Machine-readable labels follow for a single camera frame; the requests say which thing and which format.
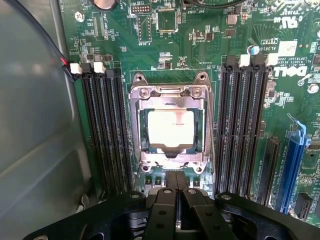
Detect silver CPU socket frame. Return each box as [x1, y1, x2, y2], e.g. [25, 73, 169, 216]
[128, 71, 215, 175]

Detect grey square inductor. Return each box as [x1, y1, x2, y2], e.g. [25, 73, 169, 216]
[226, 14, 239, 26]

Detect long black expansion slot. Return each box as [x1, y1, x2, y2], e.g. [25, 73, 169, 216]
[254, 135, 281, 207]

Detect green Dell motherboard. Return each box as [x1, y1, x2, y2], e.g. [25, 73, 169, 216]
[58, 0, 320, 222]

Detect silver coin cell battery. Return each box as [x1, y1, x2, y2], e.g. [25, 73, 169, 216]
[93, 0, 118, 11]

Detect black pin header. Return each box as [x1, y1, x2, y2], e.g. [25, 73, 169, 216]
[129, 4, 152, 16]

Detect black and red wire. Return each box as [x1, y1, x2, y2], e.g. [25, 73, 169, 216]
[9, 0, 76, 83]

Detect silver square CPU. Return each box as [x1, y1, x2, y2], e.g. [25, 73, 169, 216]
[141, 108, 201, 154]

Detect thin wire locking lever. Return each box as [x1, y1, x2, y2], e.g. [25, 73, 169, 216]
[203, 83, 218, 182]
[132, 162, 146, 187]

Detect short black expansion slot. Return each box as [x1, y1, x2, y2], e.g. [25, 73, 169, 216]
[294, 192, 314, 219]

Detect grey metal PC case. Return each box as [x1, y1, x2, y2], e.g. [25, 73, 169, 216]
[0, 0, 106, 240]

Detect silver mounting screw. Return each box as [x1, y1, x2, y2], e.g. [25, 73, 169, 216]
[307, 83, 320, 95]

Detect green chip in metal frame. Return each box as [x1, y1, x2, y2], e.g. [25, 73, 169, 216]
[155, 8, 179, 34]

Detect blue expansion slot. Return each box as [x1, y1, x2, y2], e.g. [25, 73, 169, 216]
[279, 119, 312, 215]

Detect silver blue capacitor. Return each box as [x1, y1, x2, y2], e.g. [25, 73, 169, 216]
[246, 44, 261, 56]

